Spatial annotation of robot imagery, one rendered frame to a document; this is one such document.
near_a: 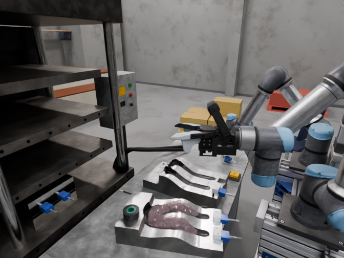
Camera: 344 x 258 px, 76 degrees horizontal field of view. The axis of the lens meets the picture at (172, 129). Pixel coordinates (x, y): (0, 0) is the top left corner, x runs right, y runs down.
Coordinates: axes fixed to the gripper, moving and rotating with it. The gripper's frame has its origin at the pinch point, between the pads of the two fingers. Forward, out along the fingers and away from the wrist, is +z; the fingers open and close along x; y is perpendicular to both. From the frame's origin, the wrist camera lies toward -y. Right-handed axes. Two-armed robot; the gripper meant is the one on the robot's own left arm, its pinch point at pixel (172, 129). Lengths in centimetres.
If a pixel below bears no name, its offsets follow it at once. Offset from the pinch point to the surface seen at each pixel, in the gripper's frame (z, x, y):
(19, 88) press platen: 72, 28, -9
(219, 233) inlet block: -20, 23, 55
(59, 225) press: 63, 30, 63
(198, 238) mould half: -11, 21, 58
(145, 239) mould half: 14, 19, 58
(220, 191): -24, 50, 49
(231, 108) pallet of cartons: -76, 338, 45
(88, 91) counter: 220, 394, 23
